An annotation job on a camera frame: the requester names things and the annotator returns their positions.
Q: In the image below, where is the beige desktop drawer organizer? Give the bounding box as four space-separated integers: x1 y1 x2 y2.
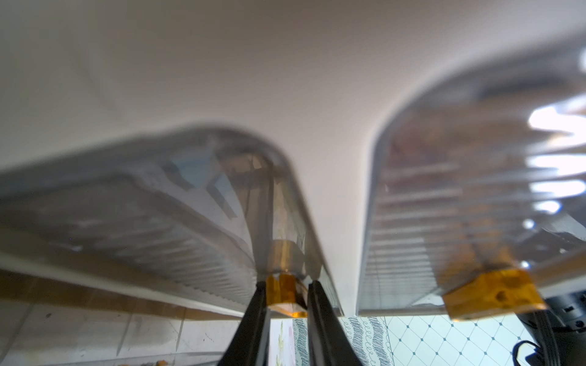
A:
1 1 585 314

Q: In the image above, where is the clear grey drawer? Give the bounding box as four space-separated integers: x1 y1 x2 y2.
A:
1 127 343 316
356 36 585 316

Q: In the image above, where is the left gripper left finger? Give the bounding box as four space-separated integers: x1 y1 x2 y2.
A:
218 282 271 366

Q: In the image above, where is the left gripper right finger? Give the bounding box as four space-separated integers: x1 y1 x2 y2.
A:
308 281 362 366

